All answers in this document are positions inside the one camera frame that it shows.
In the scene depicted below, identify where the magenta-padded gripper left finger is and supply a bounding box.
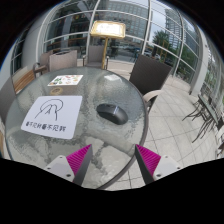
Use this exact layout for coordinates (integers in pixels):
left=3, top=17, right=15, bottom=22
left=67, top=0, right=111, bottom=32
left=44, top=143, right=94, bottom=187

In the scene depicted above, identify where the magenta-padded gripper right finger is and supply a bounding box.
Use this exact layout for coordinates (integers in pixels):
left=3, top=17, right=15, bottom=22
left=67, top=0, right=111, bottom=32
left=134, top=143, right=183, bottom=185

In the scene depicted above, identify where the black computer mouse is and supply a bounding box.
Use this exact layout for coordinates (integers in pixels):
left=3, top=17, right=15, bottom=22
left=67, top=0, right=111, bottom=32
left=96, top=103, right=129, bottom=126

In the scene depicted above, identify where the white mouse pad with drawing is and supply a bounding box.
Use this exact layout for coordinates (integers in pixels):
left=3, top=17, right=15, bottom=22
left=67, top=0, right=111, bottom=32
left=20, top=95, right=83, bottom=140

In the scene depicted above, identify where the group of metal patio furniture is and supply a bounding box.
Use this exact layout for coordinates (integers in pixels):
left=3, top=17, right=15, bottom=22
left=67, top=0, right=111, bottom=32
left=182, top=84, right=224, bottom=158

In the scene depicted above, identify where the colourful picture menu card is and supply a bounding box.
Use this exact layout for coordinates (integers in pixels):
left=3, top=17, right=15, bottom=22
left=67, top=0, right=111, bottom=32
left=47, top=74, right=84, bottom=87

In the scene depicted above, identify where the dark brown wicker chair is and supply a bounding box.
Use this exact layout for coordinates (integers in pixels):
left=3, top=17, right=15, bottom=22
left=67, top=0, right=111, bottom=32
left=129, top=54, right=173, bottom=114

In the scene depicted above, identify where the grey wicker chair back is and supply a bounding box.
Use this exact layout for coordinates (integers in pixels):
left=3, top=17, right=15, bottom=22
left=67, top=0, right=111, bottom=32
left=0, top=77, right=17, bottom=124

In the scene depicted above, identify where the brown wicker armchair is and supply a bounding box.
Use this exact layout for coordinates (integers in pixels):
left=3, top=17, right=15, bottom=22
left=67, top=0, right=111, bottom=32
left=32, top=50, right=54, bottom=76

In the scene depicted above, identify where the grey wicker armchair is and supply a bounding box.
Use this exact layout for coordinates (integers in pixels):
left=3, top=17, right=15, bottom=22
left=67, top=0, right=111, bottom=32
left=82, top=44, right=110, bottom=69

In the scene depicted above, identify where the golden menu display stand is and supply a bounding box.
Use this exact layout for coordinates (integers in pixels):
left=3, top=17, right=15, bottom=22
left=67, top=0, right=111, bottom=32
left=89, top=19, right=127, bottom=70

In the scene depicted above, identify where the tan tape ring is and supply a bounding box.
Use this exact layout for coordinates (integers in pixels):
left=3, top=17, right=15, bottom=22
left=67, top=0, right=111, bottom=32
left=49, top=87, right=64, bottom=96

